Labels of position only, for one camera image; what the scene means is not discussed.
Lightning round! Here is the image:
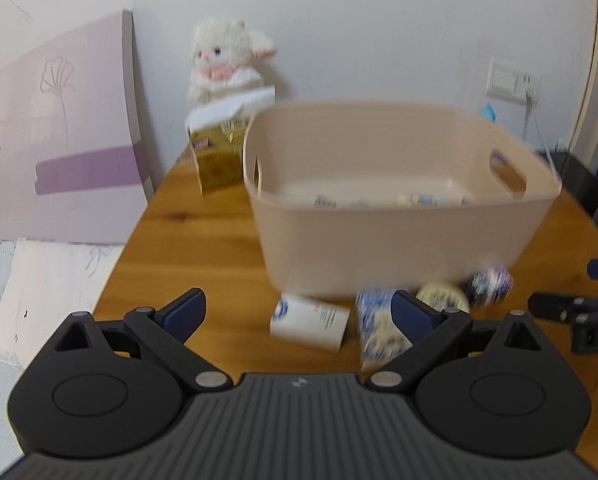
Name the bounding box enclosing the white charger cable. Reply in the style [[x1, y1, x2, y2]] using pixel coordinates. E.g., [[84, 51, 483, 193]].
[[523, 87, 556, 173]]

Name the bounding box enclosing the pink headboard panel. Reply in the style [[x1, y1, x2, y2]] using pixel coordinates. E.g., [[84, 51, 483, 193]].
[[0, 9, 155, 246]]

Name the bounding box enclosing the white pillow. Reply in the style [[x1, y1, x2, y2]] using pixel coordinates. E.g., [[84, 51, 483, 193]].
[[0, 237, 128, 362]]

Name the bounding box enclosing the small colourful wrapped packet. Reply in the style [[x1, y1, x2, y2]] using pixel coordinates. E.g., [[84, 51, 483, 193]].
[[461, 265, 514, 308]]

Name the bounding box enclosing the white cylindrical bottle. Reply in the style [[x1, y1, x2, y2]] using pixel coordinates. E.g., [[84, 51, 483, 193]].
[[270, 293, 351, 352]]

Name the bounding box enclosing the pale patterned packet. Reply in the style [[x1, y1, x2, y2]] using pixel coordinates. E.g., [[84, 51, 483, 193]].
[[396, 192, 463, 207]]

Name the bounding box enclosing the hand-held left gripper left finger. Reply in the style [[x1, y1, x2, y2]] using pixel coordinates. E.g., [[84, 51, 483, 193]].
[[53, 287, 234, 394]]

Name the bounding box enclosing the gold and white box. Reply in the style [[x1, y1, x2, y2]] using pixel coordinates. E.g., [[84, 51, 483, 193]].
[[184, 85, 276, 196]]

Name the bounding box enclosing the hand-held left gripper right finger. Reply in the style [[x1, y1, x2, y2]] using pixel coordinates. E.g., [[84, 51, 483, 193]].
[[370, 290, 546, 394]]

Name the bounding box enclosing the pale yellow round container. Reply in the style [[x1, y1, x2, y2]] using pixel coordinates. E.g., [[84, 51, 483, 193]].
[[416, 280, 471, 314]]

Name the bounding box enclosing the white wall socket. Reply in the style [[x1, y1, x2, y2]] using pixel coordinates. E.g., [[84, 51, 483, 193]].
[[486, 59, 541, 106]]

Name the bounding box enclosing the blue and white carton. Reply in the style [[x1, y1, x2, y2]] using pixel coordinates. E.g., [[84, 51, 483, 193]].
[[355, 287, 415, 372]]

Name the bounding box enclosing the black furniture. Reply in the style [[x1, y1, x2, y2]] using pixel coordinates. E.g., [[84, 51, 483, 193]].
[[549, 150, 598, 237]]

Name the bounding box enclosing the white plush toy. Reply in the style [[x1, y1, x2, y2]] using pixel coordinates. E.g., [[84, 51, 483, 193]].
[[186, 18, 278, 109]]

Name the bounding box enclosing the beige plastic basket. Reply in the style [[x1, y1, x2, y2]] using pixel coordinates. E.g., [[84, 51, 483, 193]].
[[242, 101, 563, 302]]

